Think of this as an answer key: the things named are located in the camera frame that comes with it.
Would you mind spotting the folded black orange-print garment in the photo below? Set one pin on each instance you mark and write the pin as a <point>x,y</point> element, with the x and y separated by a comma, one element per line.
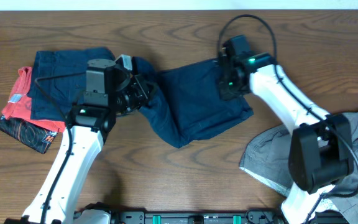
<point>31,135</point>

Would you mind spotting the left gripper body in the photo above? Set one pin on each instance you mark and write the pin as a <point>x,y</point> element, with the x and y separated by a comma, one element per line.
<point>141,90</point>

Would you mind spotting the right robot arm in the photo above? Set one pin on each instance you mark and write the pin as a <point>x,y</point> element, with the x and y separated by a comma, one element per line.
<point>320,148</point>

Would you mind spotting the folded navy shorts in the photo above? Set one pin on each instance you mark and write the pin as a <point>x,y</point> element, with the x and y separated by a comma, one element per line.
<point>71,65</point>

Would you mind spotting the navy shorts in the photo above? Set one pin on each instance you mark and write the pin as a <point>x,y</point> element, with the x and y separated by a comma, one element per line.
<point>186,105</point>
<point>71,65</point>

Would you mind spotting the folded red t-shirt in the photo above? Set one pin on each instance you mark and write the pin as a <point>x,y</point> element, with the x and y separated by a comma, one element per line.
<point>19,104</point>

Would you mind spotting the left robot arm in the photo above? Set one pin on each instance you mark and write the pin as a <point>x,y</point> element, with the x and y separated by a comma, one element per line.
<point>112,88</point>

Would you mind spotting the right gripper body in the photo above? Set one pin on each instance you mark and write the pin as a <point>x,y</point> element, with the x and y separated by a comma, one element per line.
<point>229,88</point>

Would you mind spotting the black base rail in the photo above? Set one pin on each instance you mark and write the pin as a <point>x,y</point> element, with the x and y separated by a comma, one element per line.
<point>194,217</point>

